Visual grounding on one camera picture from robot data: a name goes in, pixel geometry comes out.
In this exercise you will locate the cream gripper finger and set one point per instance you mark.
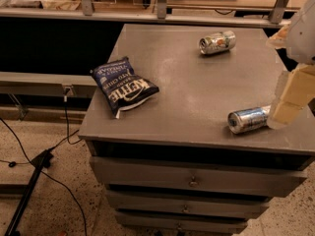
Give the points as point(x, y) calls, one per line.
point(293, 92)
point(278, 39)

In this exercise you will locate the silver blue redbull can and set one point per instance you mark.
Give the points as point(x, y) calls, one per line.
point(242, 121)

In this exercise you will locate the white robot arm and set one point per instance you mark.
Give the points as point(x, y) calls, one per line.
point(300, 41)

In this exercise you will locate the silver soda can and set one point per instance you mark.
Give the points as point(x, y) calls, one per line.
point(217, 42)

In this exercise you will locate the top drawer knob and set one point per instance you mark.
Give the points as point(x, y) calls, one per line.
point(193, 182)

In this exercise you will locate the drawer knob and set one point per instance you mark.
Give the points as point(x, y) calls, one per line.
point(193, 182)
point(185, 209)

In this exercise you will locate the grey drawer cabinet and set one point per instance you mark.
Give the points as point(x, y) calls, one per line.
point(146, 158)

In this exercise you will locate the blue Kettle chips bag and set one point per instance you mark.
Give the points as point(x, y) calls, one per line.
point(122, 87)

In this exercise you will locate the middle drawer knob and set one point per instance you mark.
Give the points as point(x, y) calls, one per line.
point(185, 209)

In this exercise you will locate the black stand leg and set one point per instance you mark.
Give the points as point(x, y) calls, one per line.
point(25, 191)

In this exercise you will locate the grey low bench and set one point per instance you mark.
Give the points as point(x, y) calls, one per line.
point(47, 84)

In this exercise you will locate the grey metal shelf rail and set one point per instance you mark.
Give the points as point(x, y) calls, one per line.
point(160, 17)

